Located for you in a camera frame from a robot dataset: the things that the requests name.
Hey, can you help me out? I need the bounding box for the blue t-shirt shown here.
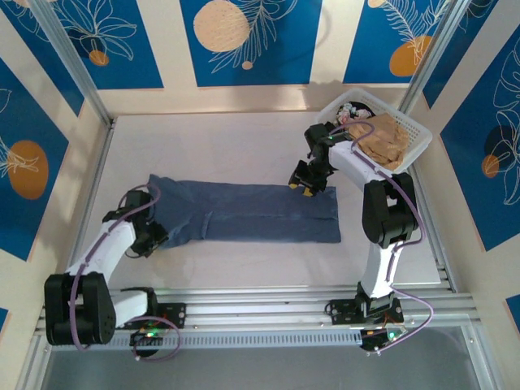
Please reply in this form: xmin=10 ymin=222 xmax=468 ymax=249
xmin=146 ymin=173 xmax=342 ymax=249

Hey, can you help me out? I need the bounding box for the floral patterned garment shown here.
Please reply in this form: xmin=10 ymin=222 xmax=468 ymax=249
xmin=336 ymin=103 xmax=369 ymax=124

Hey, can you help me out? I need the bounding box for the tan t-shirt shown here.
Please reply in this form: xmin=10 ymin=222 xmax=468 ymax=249
xmin=349 ymin=113 xmax=410 ymax=171

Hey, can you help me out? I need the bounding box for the circuit board with green light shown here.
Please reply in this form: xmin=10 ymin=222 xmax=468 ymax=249
xmin=360 ymin=324 xmax=410 ymax=353
xmin=129 ymin=323 xmax=168 ymax=347

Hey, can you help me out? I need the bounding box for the white plastic laundry basket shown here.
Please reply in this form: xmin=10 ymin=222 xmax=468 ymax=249
xmin=316 ymin=88 xmax=432 ymax=174

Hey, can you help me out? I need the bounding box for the aluminium side rail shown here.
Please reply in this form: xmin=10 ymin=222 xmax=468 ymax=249
xmin=409 ymin=162 xmax=455 ymax=293
xmin=58 ymin=117 xmax=118 ymax=285

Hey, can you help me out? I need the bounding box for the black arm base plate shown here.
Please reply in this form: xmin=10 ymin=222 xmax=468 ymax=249
xmin=112 ymin=302 xmax=188 ymax=331
xmin=324 ymin=298 xmax=405 ymax=326

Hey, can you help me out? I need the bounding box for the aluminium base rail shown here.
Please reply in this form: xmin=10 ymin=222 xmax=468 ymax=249
xmin=34 ymin=284 xmax=483 ymax=338

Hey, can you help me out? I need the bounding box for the grey slotted cable duct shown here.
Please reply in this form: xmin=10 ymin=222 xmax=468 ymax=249
xmin=50 ymin=331 xmax=365 ymax=351

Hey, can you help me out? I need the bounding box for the aluminium frame post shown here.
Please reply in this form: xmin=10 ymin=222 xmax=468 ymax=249
xmin=30 ymin=0 xmax=119 ymax=127
xmin=400 ymin=0 xmax=476 ymax=115

